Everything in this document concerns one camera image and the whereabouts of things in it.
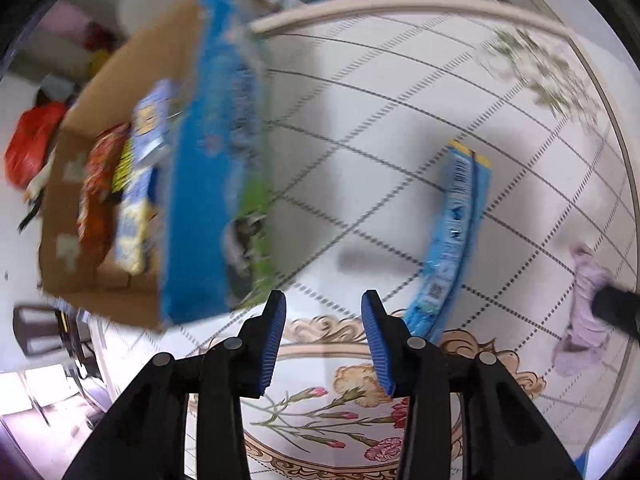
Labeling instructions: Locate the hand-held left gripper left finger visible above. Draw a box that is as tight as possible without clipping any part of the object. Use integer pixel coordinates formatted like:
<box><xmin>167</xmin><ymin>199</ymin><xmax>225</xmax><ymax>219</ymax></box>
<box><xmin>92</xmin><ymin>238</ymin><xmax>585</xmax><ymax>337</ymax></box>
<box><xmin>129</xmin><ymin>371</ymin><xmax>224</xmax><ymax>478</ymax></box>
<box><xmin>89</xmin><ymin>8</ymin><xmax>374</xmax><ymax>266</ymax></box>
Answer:
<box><xmin>62</xmin><ymin>290</ymin><xmax>288</xmax><ymax>480</ymax></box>

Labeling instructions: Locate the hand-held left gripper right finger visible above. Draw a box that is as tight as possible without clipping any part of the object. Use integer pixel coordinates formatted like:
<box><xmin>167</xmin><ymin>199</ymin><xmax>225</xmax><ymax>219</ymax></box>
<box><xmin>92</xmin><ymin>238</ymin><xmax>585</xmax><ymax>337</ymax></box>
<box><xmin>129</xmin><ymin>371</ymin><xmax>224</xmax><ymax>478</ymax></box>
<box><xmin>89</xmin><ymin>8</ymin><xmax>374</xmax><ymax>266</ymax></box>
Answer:
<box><xmin>361</xmin><ymin>289</ymin><xmax>583</xmax><ymax>480</ymax></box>

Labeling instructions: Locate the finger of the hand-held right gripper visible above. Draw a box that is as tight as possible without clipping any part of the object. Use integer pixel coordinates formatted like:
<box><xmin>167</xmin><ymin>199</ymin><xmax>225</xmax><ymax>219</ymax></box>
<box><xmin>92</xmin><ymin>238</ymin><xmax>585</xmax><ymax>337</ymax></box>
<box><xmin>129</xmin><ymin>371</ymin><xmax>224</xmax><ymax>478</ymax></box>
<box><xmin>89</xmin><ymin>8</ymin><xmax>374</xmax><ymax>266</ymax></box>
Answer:
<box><xmin>592</xmin><ymin>285</ymin><xmax>640</xmax><ymax>345</ymax></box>

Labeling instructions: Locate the purple soft cloth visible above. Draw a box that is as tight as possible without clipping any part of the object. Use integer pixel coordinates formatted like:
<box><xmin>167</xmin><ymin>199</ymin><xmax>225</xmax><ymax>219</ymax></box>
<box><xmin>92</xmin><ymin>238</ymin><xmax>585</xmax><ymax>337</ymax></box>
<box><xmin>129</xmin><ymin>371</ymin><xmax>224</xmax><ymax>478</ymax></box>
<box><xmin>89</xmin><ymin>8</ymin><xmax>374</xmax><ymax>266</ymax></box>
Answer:
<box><xmin>552</xmin><ymin>242</ymin><xmax>617</xmax><ymax>378</ymax></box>

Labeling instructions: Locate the cardboard box blue print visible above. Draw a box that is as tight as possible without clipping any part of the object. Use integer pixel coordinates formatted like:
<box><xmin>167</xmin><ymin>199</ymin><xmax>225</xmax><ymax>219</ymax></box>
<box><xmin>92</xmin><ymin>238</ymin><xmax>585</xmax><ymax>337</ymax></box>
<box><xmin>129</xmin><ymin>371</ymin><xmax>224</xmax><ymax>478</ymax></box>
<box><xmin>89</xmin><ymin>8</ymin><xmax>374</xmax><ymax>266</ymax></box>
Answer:
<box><xmin>39</xmin><ymin>0</ymin><xmax>276</xmax><ymax>332</ymax></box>

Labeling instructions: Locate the blue white snack packet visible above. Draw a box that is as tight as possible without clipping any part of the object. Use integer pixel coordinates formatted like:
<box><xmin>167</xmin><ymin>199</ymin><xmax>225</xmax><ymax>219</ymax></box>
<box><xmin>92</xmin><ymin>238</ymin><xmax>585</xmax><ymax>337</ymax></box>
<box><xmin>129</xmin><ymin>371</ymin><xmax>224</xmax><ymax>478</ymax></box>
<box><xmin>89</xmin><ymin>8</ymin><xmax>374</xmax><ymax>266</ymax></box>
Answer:
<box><xmin>114</xmin><ymin>162</ymin><xmax>162</xmax><ymax>276</ymax></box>

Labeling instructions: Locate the black yellow snack packet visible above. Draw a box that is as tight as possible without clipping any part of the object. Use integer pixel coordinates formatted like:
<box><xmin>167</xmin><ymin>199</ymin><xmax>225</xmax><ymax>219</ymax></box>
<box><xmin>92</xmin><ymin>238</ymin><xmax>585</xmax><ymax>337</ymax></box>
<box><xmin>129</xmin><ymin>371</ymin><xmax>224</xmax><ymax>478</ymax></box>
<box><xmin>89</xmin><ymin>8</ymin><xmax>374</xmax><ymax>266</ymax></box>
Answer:
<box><xmin>111</xmin><ymin>135</ymin><xmax>137</xmax><ymax>193</ymax></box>

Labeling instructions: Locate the red snack packet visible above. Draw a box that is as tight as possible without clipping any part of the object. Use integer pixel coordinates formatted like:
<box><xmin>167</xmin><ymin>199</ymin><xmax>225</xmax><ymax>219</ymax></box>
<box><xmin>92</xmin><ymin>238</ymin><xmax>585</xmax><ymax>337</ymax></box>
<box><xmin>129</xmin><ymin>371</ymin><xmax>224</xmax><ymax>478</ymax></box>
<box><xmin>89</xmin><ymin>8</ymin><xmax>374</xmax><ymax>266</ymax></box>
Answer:
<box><xmin>77</xmin><ymin>122</ymin><xmax>132</xmax><ymax>256</ymax></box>

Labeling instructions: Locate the light blue snack packet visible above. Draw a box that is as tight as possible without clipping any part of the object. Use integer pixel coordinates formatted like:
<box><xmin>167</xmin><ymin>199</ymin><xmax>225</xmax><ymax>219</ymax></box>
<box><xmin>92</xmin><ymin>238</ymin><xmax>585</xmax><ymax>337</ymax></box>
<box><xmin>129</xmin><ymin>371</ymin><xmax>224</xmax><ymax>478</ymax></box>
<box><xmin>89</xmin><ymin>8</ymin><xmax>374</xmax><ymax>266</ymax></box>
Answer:
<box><xmin>131</xmin><ymin>79</ymin><xmax>177</xmax><ymax>167</ymax></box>

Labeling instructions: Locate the floral printed tablecloth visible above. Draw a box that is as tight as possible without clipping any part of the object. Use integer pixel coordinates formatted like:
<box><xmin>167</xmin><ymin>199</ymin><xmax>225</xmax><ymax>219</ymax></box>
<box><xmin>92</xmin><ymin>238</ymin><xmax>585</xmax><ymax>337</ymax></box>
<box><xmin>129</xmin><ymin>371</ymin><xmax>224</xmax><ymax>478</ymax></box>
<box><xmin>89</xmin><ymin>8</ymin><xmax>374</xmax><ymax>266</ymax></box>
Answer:
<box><xmin>185</xmin><ymin>0</ymin><xmax>640</xmax><ymax>480</ymax></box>

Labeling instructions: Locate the orange plastic bag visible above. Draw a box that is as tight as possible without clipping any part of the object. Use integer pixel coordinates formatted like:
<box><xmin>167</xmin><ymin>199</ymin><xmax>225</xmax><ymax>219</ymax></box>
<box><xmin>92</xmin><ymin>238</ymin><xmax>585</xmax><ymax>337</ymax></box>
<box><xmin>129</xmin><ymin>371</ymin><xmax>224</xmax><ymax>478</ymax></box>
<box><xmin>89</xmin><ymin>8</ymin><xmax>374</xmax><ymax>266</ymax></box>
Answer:
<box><xmin>4</xmin><ymin>101</ymin><xmax>67</xmax><ymax>192</ymax></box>

